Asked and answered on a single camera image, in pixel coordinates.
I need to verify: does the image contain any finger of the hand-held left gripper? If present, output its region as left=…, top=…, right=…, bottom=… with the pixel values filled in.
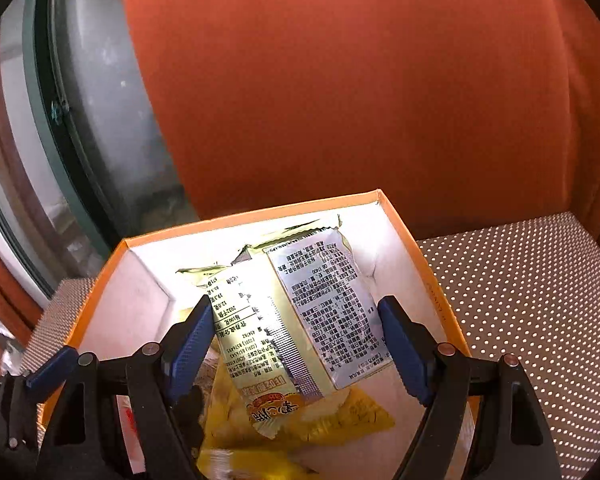
left=0, top=346, right=79, bottom=411

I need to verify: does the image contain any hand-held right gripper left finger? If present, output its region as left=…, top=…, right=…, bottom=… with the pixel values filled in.
left=37, top=294, right=216, bottom=480

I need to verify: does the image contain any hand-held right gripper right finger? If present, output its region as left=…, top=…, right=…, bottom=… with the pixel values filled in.
left=377, top=296, right=563, bottom=480

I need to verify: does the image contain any orange cardboard box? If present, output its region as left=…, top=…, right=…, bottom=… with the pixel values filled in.
left=37, top=189, right=481, bottom=480

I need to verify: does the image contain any yellow chip bag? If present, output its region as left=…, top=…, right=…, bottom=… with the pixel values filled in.
left=180, top=305, right=396, bottom=480

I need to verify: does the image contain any beige and silver snack packet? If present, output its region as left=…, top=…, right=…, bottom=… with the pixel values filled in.
left=176, top=214, right=396, bottom=441

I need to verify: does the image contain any narrow orange curtain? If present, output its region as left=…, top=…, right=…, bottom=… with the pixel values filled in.
left=0, top=230, right=46, bottom=341

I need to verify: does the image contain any dark framed glass window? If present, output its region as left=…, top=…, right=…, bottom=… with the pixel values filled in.
left=0, top=0, right=201, bottom=301

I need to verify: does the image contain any wide orange curtain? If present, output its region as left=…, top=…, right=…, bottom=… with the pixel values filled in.
left=120, top=0, right=600, bottom=266

